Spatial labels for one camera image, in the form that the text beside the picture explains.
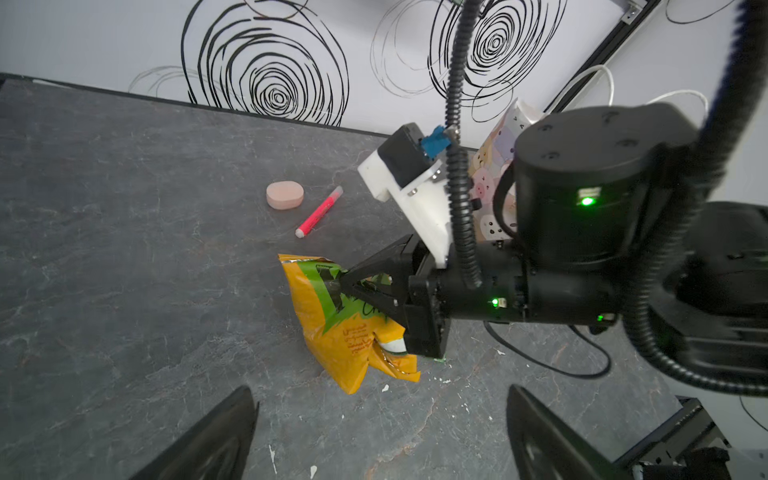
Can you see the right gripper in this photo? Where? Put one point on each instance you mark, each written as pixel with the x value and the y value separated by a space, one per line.
pixel 403 283

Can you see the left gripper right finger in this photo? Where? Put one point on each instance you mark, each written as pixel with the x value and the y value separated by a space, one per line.
pixel 545 447

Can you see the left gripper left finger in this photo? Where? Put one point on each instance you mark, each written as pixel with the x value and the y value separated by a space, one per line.
pixel 216 447

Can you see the yellow snack bag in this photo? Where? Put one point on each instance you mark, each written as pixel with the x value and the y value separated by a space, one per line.
pixel 346 335

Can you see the white patterned paper bag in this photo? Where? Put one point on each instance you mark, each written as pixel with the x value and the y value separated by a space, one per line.
pixel 488 165

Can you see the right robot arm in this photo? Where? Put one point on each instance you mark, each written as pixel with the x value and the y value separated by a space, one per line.
pixel 603 217

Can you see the pink marker pen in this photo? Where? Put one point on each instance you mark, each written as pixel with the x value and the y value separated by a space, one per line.
pixel 307 226

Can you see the pink round eraser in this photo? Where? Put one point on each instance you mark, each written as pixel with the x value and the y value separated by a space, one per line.
pixel 284 195

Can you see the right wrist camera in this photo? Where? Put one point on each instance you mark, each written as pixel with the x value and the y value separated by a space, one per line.
pixel 407 168

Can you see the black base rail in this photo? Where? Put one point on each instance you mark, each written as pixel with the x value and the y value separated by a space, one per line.
pixel 690 445

